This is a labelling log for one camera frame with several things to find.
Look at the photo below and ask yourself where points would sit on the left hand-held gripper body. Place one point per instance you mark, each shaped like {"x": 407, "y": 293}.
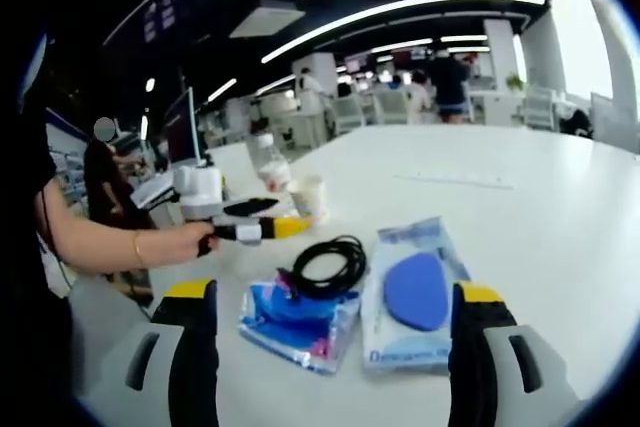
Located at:
{"x": 200, "y": 189}

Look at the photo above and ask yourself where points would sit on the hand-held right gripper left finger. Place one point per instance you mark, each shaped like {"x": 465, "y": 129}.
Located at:
{"x": 195, "y": 357}

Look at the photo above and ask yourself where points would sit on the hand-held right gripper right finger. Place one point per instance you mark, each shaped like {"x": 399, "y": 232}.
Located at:
{"x": 480, "y": 357}

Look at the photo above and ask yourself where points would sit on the white paper cup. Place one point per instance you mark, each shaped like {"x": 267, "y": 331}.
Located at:
{"x": 310, "y": 197}

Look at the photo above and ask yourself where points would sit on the clear plastic water bottle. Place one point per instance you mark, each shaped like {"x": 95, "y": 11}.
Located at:
{"x": 270, "y": 162}

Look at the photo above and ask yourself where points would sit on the clear packet with blue case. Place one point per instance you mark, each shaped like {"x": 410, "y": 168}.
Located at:
{"x": 415, "y": 287}

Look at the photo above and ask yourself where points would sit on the small blue patterned packet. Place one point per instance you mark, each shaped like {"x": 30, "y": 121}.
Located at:
{"x": 290, "y": 327}

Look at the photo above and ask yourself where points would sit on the white tabletop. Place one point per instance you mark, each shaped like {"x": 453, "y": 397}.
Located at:
{"x": 525, "y": 247}

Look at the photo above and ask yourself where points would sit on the person's left hand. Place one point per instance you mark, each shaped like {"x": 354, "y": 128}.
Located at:
{"x": 192, "y": 239}

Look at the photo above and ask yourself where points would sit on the white flat object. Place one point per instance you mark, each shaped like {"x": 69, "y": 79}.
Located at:
{"x": 152, "y": 192}

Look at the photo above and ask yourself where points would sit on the dark desk monitor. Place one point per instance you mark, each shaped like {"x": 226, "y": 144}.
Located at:
{"x": 182, "y": 132}

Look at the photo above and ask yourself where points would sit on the white office chair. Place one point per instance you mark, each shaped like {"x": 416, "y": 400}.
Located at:
{"x": 391, "y": 107}
{"x": 348, "y": 114}
{"x": 538, "y": 107}

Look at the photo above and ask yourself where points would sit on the hanging sign panel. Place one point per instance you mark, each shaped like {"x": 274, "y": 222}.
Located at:
{"x": 151, "y": 22}
{"x": 169, "y": 7}

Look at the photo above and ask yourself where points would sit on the person's dark shirt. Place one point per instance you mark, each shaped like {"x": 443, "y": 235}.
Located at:
{"x": 25, "y": 197}

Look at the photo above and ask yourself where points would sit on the ceiling air conditioner unit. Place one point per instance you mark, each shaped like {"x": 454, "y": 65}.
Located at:
{"x": 267, "y": 22}

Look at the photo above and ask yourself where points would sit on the long curved ceiling light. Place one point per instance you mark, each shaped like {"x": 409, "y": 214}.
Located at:
{"x": 400, "y": 9}

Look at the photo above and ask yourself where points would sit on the black bag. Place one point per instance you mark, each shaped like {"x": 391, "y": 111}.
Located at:
{"x": 577, "y": 124}

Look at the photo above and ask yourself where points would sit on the green potted plant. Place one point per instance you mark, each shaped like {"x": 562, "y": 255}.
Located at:
{"x": 515, "y": 82}

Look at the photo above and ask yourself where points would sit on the narrow bright window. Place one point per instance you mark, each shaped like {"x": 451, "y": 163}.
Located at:
{"x": 582, "y": 37}

